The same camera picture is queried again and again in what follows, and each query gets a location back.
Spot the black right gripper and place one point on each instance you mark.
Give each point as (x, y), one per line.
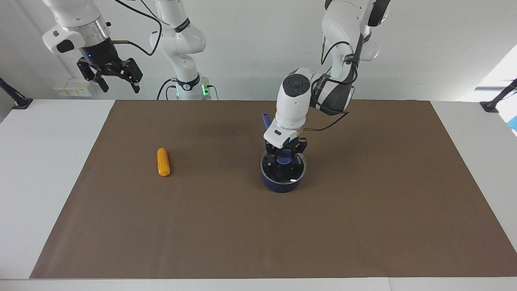
(99, 54)

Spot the black clamp stand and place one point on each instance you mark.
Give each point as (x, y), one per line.
(20, 103)
(490, 106)

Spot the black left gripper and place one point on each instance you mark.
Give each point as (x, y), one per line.
(294, 144)

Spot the yellow toy corn cob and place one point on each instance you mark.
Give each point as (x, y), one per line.
(163, 161)

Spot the glass lid with blue knob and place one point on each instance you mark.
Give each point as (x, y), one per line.
(268, 169)

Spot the blue object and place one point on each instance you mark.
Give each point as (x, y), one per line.
(514, 123)

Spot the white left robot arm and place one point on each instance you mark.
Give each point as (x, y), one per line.
(293, 105)

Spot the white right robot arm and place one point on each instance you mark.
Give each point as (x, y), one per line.
(181, 40)

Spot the brown table mat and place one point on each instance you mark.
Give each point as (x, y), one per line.
(202, 226)

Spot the white wall socket box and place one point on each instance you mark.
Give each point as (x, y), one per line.
(74, 89)

